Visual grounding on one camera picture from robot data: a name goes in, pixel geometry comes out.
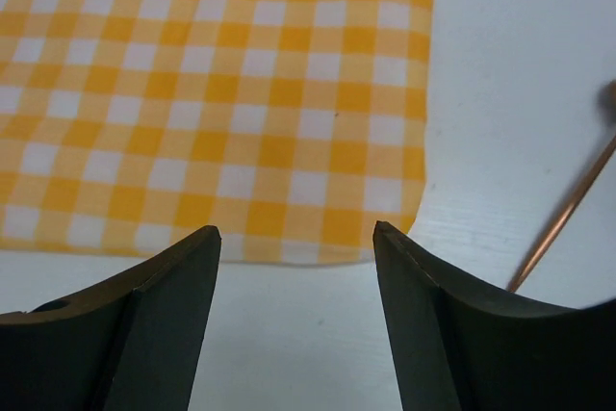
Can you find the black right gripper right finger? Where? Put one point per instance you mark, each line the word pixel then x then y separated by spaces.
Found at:
pixel 460 343

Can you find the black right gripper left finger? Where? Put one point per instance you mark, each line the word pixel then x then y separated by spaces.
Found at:
pixel 130 342

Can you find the yellow white checkered cloth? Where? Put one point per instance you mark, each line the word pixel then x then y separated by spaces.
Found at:
pixel 293 126

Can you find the copper spoon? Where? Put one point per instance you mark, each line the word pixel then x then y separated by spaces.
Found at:
pixel 561 215

